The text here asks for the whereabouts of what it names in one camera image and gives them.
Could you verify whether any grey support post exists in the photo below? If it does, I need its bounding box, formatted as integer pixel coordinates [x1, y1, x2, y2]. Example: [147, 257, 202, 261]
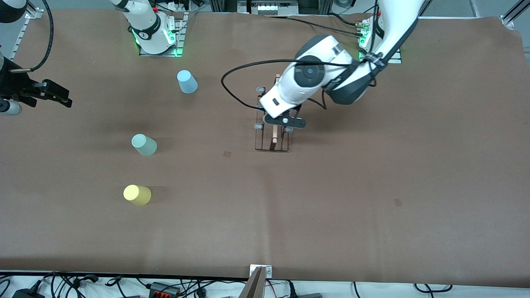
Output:
[239, 266, 266, 298]

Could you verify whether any long black table cable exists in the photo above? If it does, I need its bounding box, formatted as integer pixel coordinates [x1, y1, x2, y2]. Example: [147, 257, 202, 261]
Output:
[265, 15, 366, 38]

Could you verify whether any silver metal bracket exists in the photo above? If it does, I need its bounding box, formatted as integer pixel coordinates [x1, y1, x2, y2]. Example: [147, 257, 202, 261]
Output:
[250, 265, 273, 279]

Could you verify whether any short black table cable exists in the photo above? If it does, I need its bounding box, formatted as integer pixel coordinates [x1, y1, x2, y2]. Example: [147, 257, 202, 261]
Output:
[327, 12, 365, 28]

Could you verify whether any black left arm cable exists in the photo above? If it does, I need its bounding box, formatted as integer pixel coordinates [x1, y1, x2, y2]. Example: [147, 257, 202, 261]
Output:
[221, 58, 373, 112]

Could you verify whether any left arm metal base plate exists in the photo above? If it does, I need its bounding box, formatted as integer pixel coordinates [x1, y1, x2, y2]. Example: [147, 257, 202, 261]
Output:
[359, 46, 402, 64]

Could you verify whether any light blue plastic cup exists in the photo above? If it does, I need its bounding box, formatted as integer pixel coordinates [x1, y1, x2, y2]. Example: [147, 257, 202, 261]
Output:
[177, 70, 198, 94]

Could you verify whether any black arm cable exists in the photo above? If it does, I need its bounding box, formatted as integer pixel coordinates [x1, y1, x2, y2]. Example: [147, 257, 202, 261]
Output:
[9, 0, 55, 73]
[221, 58, 373, 112]

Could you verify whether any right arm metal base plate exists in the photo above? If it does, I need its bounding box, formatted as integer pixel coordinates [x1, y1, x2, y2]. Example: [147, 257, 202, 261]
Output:
[139, 12, 189, 58]

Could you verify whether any mint green plastic cup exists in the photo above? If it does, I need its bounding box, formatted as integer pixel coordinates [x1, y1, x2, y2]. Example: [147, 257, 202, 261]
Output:
[131, 134, 158, 157]

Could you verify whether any grey connector box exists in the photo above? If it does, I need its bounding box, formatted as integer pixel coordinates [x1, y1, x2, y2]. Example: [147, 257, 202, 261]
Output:
[238, 0, 299, 15]

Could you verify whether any black orange connector block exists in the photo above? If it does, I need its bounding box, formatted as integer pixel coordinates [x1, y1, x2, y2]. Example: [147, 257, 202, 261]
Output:
[148, 282, 181, 297]

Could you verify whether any aluminium frame corner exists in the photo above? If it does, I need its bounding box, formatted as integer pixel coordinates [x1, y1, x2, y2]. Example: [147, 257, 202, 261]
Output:
[500, 0, 530, 30]

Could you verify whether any brown table mat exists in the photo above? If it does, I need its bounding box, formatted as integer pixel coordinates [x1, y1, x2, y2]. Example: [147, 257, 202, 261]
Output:
[0, 9, 530, 288]

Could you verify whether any black power adapter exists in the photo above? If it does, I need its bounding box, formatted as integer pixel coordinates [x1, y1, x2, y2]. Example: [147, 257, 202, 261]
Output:
[12, 288, 45, 298]

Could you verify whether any white power strip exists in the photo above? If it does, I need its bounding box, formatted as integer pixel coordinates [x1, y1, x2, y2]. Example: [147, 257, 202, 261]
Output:
[166, 0, 195, 13]

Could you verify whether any perforated aluminium rail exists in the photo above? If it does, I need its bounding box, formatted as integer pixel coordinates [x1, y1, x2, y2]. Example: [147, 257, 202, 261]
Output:
[8, 17, 31, 62]

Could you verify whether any yellow plastic cup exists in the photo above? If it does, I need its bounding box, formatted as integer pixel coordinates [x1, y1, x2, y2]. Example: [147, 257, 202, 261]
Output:
[123, 184, 152, 206]

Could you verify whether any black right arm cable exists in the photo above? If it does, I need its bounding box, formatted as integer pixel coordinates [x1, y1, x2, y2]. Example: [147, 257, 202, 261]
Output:
[9, 0, 55, 73]

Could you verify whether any black wire cup holder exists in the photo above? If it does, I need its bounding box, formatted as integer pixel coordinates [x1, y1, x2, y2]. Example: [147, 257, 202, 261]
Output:
[253, 74, 294, 152]

